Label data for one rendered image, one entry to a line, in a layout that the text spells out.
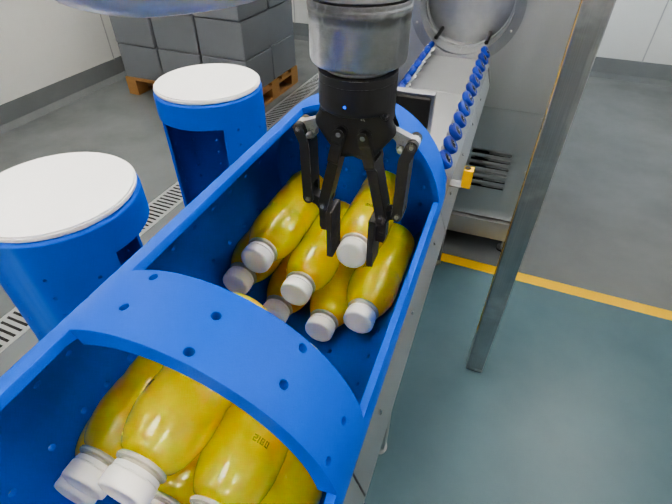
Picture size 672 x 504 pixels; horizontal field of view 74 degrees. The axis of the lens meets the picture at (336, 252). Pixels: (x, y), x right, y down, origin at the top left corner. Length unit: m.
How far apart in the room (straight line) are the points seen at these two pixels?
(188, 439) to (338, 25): 0.34
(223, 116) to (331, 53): 0.82
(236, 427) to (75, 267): 0.53
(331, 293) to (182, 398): 0.30
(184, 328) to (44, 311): 0.64
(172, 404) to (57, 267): 0.53
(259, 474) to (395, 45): 0.36
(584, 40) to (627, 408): 1.30
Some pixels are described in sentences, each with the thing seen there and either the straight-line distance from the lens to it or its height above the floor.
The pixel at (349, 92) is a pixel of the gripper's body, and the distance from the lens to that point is 0.42.
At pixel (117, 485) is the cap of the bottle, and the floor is 1.15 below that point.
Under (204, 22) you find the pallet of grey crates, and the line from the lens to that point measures 3.67.
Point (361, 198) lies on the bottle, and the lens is 0.62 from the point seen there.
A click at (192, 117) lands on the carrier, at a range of 1.21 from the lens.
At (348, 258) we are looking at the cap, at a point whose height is 1.09.
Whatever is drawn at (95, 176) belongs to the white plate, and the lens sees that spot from 0.94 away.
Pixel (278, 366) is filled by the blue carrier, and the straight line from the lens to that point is 0.32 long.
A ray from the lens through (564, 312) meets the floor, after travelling 2.20.
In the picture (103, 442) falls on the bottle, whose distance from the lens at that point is 0.43.
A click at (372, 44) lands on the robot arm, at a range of 0.40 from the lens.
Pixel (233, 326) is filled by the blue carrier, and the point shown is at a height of 1.22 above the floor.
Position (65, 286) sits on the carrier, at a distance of 0.88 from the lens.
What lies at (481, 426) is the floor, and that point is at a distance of 1.74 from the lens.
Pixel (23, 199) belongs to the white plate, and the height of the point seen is 1.04.
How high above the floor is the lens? 1.47
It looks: 41 degrees down
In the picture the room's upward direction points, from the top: straight up
